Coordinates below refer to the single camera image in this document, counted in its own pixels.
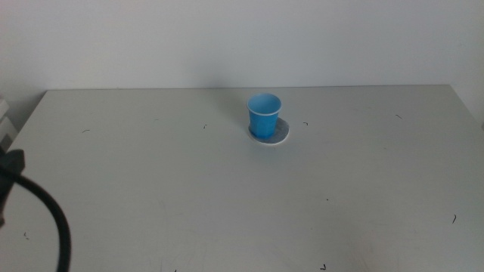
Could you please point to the blue plastic cup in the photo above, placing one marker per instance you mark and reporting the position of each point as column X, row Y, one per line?
column 262, row 122

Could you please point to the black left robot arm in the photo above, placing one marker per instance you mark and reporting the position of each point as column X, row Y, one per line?
column 13, row 160

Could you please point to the grey round cup mat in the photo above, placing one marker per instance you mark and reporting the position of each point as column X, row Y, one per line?
column 281, row 133

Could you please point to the white box beside table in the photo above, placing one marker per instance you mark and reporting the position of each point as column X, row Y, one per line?
column 5, row 126

